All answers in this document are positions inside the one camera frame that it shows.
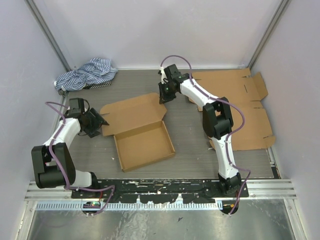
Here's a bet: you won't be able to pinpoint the slotted grey cable duct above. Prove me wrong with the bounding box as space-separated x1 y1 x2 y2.
35 200 223 211

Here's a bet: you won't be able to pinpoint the stacked brown cardboard blanks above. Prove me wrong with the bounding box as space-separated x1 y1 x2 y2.
192 68 276 151

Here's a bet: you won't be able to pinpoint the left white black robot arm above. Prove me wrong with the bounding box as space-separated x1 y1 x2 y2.
31 98 108 199

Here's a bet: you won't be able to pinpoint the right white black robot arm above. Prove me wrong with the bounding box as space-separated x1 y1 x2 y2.
158 64 242 198

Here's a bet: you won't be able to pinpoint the brown cardboard box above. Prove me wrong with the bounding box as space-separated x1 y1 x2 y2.
100 92 176 172

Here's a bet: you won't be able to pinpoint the aluminium frame rail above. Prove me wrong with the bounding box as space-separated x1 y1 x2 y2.
246 179 297 199

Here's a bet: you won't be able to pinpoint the blue striped crumpled cloth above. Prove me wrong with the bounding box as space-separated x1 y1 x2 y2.
53 58 118 95

